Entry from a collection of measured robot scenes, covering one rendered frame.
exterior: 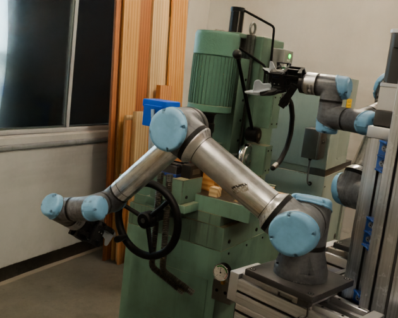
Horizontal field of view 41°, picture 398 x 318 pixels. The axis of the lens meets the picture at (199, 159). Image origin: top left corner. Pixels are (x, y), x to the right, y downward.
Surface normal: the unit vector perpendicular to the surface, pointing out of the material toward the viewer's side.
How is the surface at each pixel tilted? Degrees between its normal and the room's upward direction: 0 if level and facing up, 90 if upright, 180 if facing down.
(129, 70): 87
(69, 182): 90
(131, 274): 90
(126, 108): 87
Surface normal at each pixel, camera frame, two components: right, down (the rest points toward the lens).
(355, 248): -0.69, 0.04
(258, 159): -0.52, 0.07
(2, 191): 0.87, 0.18
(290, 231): -0.29, 0.18
